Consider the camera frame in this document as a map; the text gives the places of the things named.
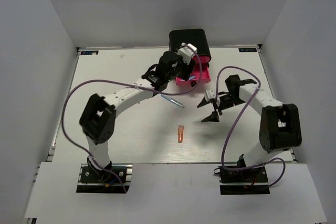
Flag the pink drawer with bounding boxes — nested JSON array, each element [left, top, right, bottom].
[[176, 64, 211, 87], [194, 55, 212, 64]]

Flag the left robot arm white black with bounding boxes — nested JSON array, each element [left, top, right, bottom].
[[79, 44, 197, 182]]

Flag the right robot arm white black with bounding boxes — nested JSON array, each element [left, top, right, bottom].
[[198, 74, 302, 182]]

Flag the light blue clip pen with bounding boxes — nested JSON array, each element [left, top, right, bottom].
[[161, 94, 185, 108]]

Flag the black drawer cabinet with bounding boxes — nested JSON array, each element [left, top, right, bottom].
[[169, 28, 211, 57]]

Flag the right blue table sticker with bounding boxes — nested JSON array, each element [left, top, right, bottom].
[[238, 48, 257, 52]]

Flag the blue table sticker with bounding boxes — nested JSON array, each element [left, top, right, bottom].
[[80, 50, 99, 55], [238, 48, 257, 52]]

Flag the left blue table sticker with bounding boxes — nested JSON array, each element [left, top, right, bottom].
[[80, 50, 99, 55]]

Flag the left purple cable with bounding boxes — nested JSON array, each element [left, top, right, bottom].
[[61, 43, 203, 192]]

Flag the purple cable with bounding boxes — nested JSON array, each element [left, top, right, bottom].
[[216, 66, 286, 188], [61, 43, 203, 192]]

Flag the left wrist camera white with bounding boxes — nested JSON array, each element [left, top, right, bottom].
[[177, 42, 197, 65]]

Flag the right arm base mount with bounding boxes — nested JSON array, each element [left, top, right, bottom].
[[214, 166, 270, 195]]

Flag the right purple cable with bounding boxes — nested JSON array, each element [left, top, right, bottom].
[[216, 66, 286, 188]]

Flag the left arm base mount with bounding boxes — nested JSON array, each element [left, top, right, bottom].
[[76, 164, 133, 194]]

